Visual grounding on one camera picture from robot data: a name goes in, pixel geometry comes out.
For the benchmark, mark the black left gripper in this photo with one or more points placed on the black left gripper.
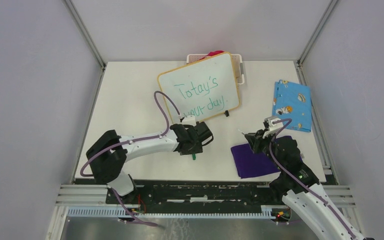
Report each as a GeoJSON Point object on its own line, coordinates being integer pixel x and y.
{"type": "Point", "coordinates": [196, 149]}

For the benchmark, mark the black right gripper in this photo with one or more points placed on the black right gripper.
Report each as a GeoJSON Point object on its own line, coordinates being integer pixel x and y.
{"type": "Point", "coordinates": [255, 139]}

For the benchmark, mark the yellow-framed whiteboard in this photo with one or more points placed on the yellow-framed whiteboard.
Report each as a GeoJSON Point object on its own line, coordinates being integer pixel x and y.
{"type": "Point", "coordinates": [204, 88]}

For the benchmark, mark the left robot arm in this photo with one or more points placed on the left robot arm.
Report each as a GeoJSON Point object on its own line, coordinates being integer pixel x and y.
{"type": "Point", "coordinates": [111, 151]}

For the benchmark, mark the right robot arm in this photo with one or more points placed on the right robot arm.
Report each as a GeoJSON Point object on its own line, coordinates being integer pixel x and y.
{"type": "Point", "coordinates": [300, 189]}

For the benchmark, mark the purple folded cloth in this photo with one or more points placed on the purple folded cloth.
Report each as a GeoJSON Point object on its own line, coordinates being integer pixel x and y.
{"type": "Point", "coordinates": [252, 165]}

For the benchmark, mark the blue space-print cloth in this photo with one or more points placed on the blue space-print cloth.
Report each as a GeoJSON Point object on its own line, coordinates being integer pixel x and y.
{"type": "Point", "coordinates": [293, 101]}

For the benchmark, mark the pink folded cloth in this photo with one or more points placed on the pink folded cloth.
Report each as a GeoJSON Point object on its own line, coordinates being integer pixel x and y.
{"type": "Point", "coordinates": [211, 54]}

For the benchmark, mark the white perforated plastic basket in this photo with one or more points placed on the white perforated plastic basket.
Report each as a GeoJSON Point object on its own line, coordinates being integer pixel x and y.
{"type": "Point", "coordinates": [238, 66]}

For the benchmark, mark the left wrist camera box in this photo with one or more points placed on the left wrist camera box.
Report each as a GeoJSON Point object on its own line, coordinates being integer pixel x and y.
{"type": "Point", "coordinates": [189, 120]}

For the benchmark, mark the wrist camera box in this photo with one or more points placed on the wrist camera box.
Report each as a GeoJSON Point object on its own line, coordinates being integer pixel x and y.
{"type": "Point", "coordinates": [271, 126]}
{"type": "Point", "coordinates": [189, 120]}

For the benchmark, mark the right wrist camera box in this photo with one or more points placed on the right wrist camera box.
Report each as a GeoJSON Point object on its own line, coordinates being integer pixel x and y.
{"type": "Point", "coordinates": [271, 126]}

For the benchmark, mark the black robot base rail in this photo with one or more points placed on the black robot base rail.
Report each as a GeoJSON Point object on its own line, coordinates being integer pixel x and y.
{"type": "Point", "coordinates": [201, 197]}

